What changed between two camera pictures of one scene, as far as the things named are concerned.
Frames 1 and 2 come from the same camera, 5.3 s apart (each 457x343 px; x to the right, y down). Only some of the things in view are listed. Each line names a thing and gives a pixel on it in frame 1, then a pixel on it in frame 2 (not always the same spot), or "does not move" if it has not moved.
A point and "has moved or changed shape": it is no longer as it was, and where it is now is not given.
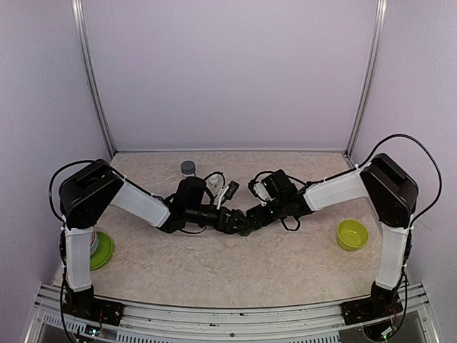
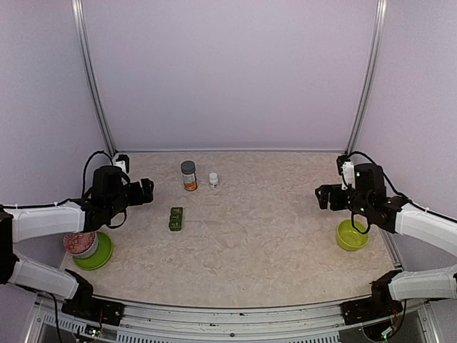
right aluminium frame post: (371, 73) does not move
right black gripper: (263, 219) → (326, 189)
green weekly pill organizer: (245, 232) has moved or changed shape
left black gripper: (228, 227) → (138, 199)
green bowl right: (352, 234) does not move
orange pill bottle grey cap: (188, 167) does not move
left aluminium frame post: (82, 41) does not move
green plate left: (103, 251) does not move
